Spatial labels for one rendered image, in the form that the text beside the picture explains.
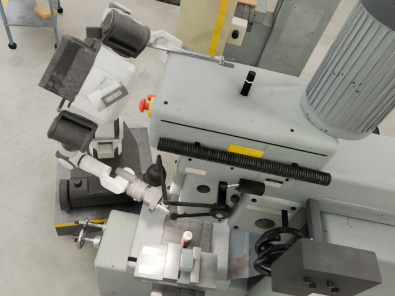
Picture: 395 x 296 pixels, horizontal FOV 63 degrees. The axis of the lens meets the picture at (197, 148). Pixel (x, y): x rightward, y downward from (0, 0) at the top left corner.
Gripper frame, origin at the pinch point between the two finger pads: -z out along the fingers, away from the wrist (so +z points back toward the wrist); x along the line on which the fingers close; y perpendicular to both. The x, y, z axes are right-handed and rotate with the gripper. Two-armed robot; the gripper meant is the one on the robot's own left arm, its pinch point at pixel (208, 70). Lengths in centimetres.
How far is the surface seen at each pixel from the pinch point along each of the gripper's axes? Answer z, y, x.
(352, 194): -5, -5, 90
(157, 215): -3, -76, 19
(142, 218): 4, -80, 18
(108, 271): 12, -108, 26
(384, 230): -26, -12, 96
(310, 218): 3, -17, 88
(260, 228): -4, -35, 73
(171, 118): 51, -8, 72
